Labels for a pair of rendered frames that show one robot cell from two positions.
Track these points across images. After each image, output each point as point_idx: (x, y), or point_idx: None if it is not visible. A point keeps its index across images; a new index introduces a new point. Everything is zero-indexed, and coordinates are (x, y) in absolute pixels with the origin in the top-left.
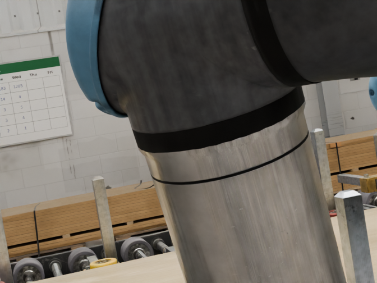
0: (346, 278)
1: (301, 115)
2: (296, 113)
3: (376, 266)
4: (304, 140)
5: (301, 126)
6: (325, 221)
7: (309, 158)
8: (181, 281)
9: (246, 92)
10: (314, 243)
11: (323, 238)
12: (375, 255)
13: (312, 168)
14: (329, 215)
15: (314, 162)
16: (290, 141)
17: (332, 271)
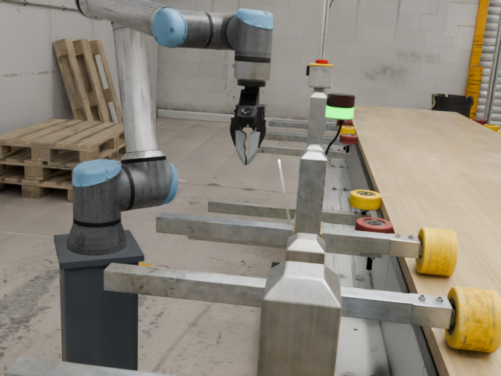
0: (414, 205)
1: (114, 24)
2: (112, 24)
3: (432, 216)
4: (114, 30)
5: (114, 27)
6: (116, 48)
7: (115, 33)
8: (497, 186)
9: None
10: (115, 51)
11: (115, 51)
12: (479, 227)
13: (115, 36)
14: (119, 48)
15: (116, 35)
16: (112, 29)
17: (116, 58)
